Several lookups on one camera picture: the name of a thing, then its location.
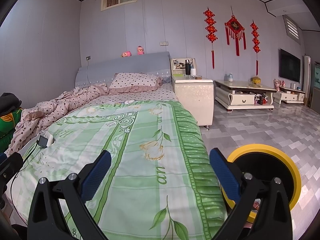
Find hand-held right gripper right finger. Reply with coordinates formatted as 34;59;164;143
209;148;293;240

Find green floral blanket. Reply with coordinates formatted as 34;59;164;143
11;99;228;240

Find pink dotted pillow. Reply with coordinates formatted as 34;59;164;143
108;72;163;94

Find black charger cable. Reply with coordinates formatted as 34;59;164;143
10;142;40;205

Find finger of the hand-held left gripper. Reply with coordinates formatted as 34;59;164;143
0;152;24;178

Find person's left forearm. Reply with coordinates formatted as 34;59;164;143
0;212;28;240

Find pink figurines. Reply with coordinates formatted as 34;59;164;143
273;79;286;92

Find black folded clothing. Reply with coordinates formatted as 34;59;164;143
0;92;22;115

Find yellow-rimmed waste bin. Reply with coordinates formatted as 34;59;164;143
220;144;302;223

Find louvered vent window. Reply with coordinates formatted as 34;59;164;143
282;15;300;45

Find wall-mounted black television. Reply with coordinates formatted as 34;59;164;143
279;49;301;83

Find long red knot hanging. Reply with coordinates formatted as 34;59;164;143
203;7;217;69
250;21;261;75

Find cream bedside cabinet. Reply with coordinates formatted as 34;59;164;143
170;58;214;129

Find white dotted bed sheet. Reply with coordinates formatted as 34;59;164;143
90;84;179;105

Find green leaf-print cloth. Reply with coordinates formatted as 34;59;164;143
0;107;23;145

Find grey upholstered bed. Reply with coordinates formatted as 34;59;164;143
5;51;228;240

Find cream coffee table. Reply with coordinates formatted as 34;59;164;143
215;79;277;112

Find pink dotted quilt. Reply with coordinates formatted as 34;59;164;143
5;85;109;155

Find glass fish tank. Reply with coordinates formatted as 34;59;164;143
311;61;320;108

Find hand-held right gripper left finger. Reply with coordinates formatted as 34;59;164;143
27;150;112;240

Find cream television stand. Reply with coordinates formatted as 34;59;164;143
273;86;306;104

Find red diamond tassel hanging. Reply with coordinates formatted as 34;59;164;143
224;7;247;57

